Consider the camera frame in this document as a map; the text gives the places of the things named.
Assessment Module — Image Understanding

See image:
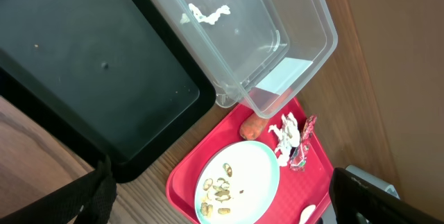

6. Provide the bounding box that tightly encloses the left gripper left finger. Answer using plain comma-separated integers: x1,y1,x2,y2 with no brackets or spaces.
1,157,117,224

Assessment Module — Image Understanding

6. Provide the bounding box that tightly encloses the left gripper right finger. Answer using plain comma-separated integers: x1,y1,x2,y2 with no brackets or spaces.
329,168,443,224

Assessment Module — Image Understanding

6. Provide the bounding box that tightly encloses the black plastic tray bin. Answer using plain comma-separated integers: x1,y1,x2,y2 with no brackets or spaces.
1,0,216,183

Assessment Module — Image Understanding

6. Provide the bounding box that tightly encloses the peanut shells pile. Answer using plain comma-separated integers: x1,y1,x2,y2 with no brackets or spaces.
197,163,245,219

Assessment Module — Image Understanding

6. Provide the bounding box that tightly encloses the white tissue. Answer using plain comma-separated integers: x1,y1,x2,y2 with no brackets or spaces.
268,112,300,167

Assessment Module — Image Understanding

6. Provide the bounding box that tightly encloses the white plastic spoon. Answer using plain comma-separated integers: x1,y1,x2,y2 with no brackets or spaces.
299,205,316,224

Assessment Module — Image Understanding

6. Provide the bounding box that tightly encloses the light blue plate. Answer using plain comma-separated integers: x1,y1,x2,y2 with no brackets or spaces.
194,141,280,223

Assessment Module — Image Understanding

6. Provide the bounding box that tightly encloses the red serving tray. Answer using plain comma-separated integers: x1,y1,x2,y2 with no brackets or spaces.
166,105,334,223

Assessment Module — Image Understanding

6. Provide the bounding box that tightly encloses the clear plastic bin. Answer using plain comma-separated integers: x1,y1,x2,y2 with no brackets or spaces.
152,0,338,118

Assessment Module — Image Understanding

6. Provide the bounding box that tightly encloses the white scrap in bin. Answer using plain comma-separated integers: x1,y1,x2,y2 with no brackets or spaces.
175,3,231,26

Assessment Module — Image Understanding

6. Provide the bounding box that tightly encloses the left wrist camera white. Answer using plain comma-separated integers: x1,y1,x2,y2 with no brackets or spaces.
345,165,400,199

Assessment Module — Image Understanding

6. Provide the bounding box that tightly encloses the orange carrot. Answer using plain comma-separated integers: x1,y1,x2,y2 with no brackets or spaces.
239,113,269,140

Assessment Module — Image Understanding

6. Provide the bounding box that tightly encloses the red snack wrapper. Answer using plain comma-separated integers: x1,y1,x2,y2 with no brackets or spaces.
289,115,317,171

